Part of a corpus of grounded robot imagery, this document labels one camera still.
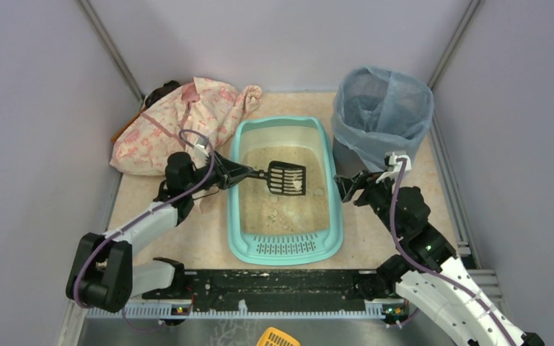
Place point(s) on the black slotted litter scoop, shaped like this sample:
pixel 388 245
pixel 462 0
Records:
pixel 283 178

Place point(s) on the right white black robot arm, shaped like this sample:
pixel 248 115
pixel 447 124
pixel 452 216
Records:
pixel 427 271

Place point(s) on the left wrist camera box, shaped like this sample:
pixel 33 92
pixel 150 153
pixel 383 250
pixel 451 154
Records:
pixel 202 149

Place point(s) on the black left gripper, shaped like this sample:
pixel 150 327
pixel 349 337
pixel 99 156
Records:
pixel 222 171

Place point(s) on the dark object behind cloth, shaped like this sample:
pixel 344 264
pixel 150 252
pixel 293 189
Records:
pixel 161 92

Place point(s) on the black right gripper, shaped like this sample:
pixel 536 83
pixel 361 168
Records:
pixel 359 186

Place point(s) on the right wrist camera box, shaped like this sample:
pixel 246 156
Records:
pixel 397 162

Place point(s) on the yellow slotted scoop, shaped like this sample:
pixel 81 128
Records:
pixel 275 337

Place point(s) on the cream pink printed cloth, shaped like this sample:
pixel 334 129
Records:
pixel 174 122

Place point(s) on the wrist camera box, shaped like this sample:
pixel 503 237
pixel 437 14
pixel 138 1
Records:
pixel 202 149
pixel 397 162

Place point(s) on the beige cat litter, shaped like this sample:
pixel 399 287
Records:
pixel 264 213

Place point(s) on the teal plastic litter box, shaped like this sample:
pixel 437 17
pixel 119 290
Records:
pixel 289 249

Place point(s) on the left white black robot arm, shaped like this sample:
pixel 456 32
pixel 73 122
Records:
pixel 103 275

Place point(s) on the grey ribbed trash bin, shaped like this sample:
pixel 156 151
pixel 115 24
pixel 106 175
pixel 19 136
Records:
pixel 347 162

